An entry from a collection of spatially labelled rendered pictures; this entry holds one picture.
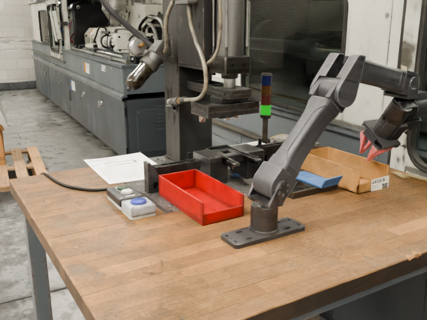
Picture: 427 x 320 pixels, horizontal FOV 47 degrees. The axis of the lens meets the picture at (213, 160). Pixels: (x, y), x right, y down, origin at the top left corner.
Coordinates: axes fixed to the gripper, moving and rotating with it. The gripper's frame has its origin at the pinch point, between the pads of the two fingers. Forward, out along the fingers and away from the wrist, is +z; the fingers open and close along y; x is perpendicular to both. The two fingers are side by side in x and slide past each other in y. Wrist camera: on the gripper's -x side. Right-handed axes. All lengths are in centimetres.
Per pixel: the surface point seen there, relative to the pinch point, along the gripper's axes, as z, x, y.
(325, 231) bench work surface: -0.9, 31.2, -20.5
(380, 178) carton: 3.4, -3.0, -6.6
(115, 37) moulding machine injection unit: 198, -68, 345
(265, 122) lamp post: 21.4, 4.6, 37.3
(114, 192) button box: 20, 68, 17
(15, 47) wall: 524, -58, 785
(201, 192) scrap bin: 18.6, 44.1, 10.6
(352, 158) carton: 8.7, -5.3, 5.9
